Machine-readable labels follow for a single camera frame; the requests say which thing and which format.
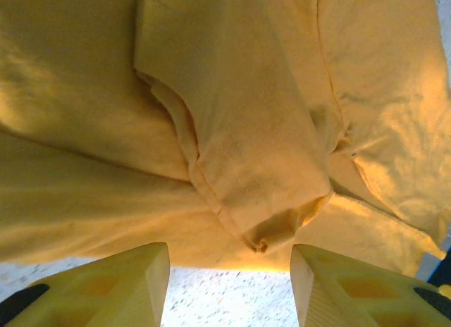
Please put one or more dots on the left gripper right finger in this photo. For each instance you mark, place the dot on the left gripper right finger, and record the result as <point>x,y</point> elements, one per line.
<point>352,291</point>

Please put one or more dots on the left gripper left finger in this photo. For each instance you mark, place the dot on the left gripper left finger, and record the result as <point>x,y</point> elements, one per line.
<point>116,288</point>

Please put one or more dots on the yellow t-shirt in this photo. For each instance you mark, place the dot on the yellow t-shirt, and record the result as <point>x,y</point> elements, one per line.
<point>225,112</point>

